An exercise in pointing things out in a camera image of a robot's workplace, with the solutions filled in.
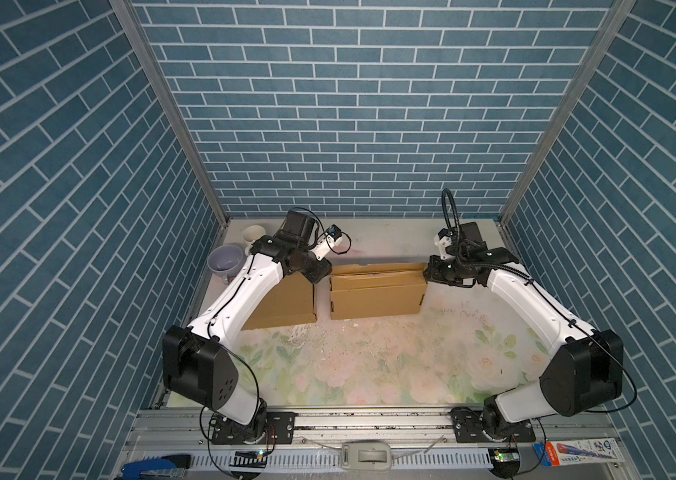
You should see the brown cardboard box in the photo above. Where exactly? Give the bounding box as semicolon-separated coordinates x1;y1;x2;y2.
243;274;317;330
330;263;428;320

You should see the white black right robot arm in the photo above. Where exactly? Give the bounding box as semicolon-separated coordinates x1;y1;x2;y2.
424;248;631;441

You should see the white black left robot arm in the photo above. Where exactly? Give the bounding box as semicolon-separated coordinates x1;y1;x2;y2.
162;207;352;442

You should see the white red blue tube box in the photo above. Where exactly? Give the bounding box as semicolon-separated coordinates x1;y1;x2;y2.
533;438;625;467

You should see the cream ceramic mug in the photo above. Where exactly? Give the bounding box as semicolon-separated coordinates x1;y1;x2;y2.
242;225;266;255

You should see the lavender ceramic bowl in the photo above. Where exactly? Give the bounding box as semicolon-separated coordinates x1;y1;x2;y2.
206;244;246;285

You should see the blue black tool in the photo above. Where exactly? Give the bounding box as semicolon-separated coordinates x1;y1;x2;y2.
116;454;192;480

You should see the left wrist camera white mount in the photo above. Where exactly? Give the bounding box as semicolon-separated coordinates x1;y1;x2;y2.
311;225;345;260

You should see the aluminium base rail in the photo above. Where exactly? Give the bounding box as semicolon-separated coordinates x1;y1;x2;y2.
113;405;638;479

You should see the grey plastic clamp handle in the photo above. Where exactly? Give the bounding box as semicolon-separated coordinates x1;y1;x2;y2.
340;441;393;472

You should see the aluminium corner post right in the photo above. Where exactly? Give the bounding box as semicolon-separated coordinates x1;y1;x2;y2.
498;0;636;227

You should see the aluminium corner post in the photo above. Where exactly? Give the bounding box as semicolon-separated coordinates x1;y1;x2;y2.
498;0;636;227
110;0;229;228

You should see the aluminium corner post left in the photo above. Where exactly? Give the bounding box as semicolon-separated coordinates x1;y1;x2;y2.
110;0;229;228

